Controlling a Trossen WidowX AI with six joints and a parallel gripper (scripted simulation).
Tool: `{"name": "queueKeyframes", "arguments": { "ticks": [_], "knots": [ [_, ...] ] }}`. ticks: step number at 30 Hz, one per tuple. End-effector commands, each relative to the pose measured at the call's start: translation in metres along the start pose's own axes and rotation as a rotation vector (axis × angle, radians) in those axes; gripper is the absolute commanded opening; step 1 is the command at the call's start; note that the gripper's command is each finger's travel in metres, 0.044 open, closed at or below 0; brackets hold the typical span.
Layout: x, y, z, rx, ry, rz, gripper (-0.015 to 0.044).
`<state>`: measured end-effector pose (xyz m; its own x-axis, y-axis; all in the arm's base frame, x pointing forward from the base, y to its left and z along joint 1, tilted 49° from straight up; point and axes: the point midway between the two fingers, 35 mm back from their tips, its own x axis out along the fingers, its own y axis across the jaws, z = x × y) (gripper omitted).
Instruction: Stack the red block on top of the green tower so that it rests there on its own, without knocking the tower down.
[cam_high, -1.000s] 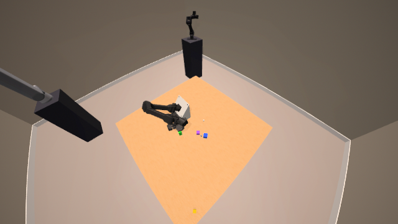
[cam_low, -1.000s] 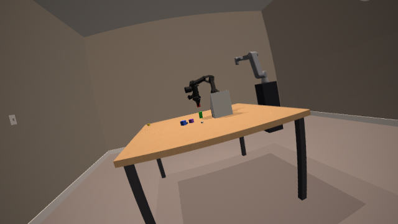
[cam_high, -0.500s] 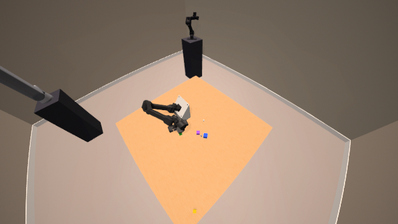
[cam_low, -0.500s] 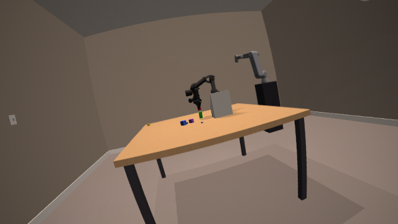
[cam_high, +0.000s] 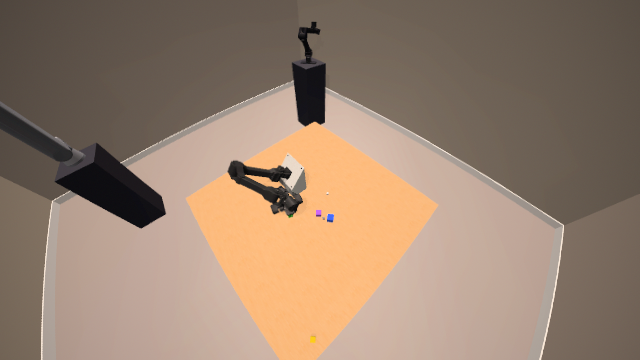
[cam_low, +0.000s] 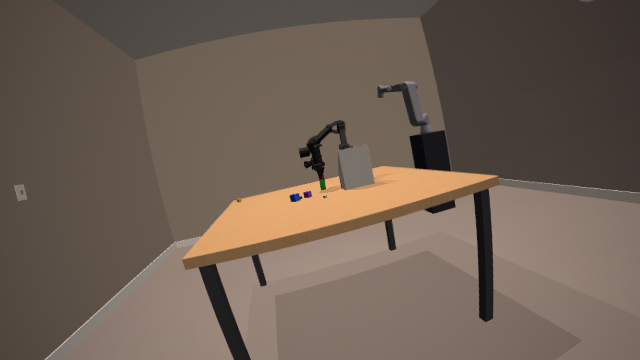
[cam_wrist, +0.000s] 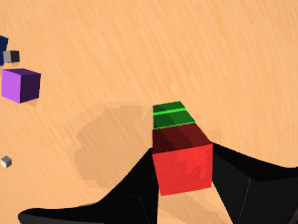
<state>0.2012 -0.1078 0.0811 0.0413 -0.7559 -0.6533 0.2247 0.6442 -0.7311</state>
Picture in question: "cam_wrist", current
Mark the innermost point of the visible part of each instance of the purple block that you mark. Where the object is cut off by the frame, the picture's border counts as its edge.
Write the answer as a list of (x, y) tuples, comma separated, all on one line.
[(20, 85)]

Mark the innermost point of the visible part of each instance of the blue block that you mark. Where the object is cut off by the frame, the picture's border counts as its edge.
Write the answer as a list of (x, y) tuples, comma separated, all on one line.
[(3, 47)]

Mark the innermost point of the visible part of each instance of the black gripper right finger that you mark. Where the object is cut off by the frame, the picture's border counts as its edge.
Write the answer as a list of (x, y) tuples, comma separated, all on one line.
[(253, 191)]

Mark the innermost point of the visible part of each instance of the red block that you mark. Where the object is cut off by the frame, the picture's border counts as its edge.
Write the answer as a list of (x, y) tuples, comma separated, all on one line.
[(182, 157)]

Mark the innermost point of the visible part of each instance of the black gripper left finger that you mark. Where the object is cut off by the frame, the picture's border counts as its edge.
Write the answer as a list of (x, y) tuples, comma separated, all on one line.
[(133, 201)]

